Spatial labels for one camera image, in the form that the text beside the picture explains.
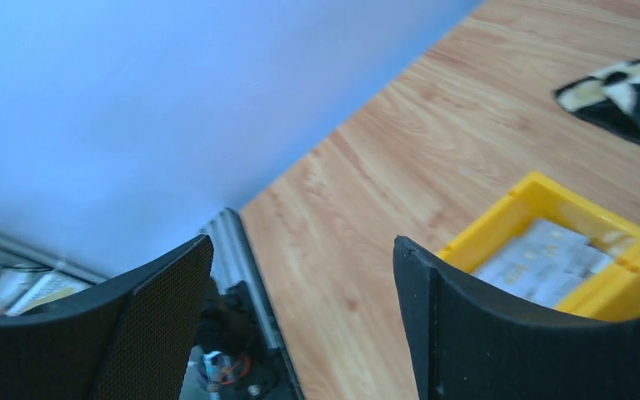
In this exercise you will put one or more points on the yellow three-compartment bin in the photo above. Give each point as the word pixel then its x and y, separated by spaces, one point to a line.
pixel 611 295

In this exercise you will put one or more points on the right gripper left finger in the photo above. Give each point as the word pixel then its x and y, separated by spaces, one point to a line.
pixel 126 338

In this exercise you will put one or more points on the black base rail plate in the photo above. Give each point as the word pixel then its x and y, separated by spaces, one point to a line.
pixel 239 350

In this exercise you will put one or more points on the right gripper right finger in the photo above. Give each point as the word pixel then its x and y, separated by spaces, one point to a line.
pixel 470 340

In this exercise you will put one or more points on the black floral blanket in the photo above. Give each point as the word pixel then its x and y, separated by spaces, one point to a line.
pixel 608 98

